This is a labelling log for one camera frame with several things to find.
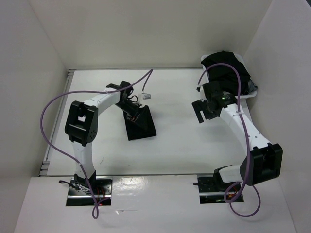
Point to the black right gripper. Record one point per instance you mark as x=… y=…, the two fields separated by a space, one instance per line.
x=198 y=106

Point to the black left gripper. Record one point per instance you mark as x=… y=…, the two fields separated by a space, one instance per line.
x=134 y=114

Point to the black skirt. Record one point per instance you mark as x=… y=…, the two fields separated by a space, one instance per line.
x=142 y=126

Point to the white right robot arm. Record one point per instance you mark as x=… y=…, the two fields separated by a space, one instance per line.
x=263 y=158

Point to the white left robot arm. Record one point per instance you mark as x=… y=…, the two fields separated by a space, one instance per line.
x=82 y=125

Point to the pile of black skirts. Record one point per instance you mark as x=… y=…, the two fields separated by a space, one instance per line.
x=225 y=75

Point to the grey cloth in basket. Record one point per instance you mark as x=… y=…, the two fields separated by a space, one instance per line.
x=250 y=88

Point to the white perforated plastic basket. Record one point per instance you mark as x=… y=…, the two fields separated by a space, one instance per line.
x=205 y=78

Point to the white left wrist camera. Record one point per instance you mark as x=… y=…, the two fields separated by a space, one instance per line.
x=144 y=96

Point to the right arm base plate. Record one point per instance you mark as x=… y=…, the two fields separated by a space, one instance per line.
x=210 y=192

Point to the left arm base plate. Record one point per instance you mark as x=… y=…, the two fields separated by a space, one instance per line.
x=79 y=195

